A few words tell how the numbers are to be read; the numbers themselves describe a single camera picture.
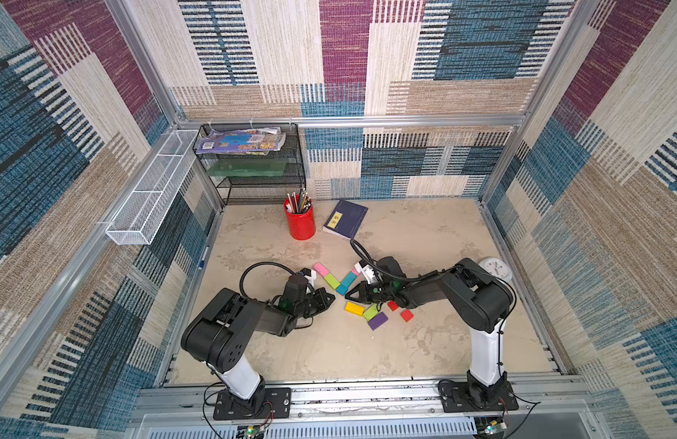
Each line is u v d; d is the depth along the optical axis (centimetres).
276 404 73
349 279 97
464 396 73
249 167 97
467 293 54
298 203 102
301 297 77
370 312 89
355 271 92
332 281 97
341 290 94
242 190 119
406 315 89
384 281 82
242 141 83
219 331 45
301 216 100
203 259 108
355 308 89
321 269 99
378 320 87
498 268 96
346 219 115
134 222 70
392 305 89
